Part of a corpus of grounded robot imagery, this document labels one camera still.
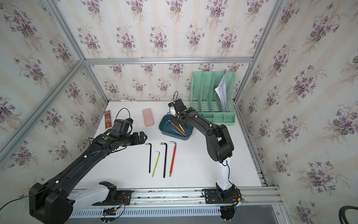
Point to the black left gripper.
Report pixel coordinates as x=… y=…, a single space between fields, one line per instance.
x=136 y=141

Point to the orange handled hex key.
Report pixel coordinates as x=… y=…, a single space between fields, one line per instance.
x=169 y=122

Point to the red handled hex key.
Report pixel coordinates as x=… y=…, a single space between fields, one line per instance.
x=173 y=156

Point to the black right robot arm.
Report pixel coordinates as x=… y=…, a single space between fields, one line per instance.
x=218 y=141

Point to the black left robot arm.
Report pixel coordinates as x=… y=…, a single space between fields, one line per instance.
x=49 y=203

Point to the thin black hex key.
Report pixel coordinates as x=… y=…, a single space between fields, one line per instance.
x=150 y=156

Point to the teal plastic storage box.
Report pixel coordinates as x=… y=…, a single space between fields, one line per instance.
x=167 y=127

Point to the long black hex key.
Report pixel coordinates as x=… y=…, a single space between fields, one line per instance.
x=165 y=159

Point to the pink pencil case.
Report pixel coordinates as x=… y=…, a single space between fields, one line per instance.
x=148 y=117

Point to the red small booklet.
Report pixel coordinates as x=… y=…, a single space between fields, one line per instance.
x=108 y=119

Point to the green mesh file organizer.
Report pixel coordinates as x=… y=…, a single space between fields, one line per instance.
x=205 y=100

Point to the white papers in organizer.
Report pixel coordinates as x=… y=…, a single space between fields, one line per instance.
x=221 y=91

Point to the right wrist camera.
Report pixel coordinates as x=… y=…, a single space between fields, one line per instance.
x=172 y=109

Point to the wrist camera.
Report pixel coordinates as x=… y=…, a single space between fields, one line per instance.
x=172 y=109
x=123 y=126

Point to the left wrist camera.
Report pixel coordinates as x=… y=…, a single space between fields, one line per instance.
x=123 y=126

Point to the green handled hex key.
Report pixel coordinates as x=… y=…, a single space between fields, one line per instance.
x=156 y=163

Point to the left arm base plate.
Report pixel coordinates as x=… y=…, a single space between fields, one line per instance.
x=117 y=198

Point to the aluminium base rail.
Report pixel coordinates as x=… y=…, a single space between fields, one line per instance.
x=180 y=202

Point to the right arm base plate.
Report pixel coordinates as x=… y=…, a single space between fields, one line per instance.
x=216 y=196

